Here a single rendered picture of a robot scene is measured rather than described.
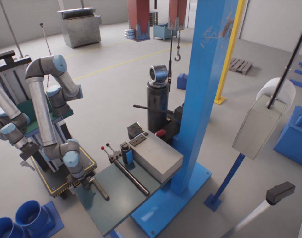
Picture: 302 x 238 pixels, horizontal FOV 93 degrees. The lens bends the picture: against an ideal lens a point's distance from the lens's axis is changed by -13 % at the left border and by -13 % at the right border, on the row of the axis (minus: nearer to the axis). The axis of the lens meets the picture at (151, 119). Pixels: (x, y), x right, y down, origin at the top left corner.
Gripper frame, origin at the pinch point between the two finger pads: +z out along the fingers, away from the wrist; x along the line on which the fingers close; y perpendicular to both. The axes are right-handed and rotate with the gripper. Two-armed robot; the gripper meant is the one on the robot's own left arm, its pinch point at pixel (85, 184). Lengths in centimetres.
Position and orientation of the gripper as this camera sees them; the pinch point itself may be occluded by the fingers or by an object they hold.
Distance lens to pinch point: 133.7
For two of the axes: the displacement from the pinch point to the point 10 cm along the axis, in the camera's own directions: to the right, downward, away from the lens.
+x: -6.9, -4.6, 5.6
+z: 0.0, 7.7, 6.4
